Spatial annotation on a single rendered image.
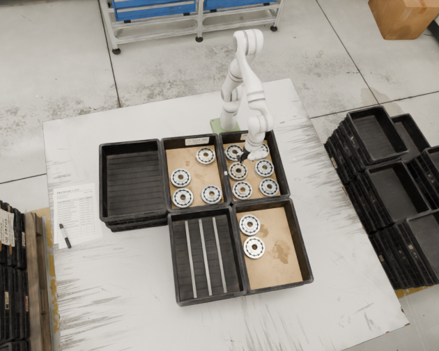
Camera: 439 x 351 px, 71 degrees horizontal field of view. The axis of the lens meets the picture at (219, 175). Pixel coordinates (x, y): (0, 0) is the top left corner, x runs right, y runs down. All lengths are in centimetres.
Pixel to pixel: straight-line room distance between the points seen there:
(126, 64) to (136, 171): 176
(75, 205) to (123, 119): 58
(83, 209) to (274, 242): 100
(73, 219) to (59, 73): 184
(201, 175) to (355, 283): 97
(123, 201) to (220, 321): 74
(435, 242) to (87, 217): 208
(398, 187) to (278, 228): 121
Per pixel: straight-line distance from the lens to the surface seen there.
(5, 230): 223
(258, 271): 151
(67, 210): 179
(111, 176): 166
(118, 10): 309
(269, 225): 157
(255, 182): 163
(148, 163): 166
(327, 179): 192
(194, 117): 195
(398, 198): 251
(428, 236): 238
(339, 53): 371
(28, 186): 277
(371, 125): 256
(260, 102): 123
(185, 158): 165
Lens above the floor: 229
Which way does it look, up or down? 65 degrees down
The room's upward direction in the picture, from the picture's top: 12 degrees clockwise
